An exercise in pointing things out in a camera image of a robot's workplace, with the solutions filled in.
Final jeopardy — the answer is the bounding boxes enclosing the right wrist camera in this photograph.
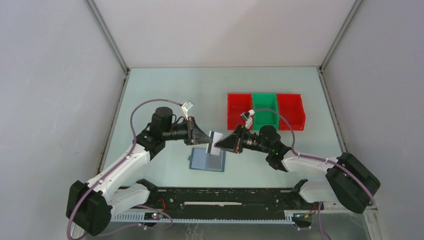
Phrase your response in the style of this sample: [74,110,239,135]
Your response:
[240,109,255,129]

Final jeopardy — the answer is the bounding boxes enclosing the white credit card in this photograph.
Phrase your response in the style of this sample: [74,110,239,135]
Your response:
[205,130,223,156]

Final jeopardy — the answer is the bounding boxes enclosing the slotted cable duct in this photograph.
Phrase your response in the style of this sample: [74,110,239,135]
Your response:
[110,211,313,225]

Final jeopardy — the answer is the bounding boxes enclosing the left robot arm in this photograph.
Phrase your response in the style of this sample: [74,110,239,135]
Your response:
[66,101,213,239]

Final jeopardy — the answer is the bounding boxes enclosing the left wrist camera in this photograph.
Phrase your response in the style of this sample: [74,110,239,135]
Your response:
[181,100,194,112]

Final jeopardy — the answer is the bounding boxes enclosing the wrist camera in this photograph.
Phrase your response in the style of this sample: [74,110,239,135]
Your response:
[181,100,194,112]
[240,109,255,129]

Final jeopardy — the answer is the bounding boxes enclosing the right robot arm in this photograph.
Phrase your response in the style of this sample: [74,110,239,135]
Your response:
[214,125,381,214]

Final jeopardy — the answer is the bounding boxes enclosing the purple cable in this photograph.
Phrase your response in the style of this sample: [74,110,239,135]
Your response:
[251,108,377,208]
[67,98,185,240]

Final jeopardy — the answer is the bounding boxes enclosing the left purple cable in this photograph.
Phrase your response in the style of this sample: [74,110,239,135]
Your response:
[67,98,185,240]

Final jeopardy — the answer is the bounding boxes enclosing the right red bin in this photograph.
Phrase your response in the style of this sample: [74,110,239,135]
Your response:
[276,93,306,131]

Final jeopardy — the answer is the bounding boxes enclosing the left red bin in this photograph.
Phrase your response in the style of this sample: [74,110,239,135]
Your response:
[227,93,253,130]

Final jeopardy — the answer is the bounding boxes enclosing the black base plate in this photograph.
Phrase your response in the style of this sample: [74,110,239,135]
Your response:
[145,187,319,220]

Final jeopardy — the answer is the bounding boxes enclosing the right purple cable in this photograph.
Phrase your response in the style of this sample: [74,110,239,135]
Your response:
[251,108,377,208]

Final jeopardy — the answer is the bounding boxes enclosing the green bin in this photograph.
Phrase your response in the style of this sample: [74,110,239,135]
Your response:
[252,93,280,131]

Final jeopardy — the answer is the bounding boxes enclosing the red bin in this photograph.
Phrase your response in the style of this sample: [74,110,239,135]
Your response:
[227,93,253,130]
[276,93,306,131]

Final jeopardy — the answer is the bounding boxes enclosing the blue leather card holder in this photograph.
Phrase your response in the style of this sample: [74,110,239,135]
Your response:
[188,147,226,172]

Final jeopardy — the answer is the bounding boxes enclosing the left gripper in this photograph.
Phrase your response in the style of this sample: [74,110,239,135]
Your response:
[162,116,213,146]

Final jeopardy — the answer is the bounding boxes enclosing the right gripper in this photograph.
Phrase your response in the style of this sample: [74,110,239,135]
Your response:
[215,124,271,154]

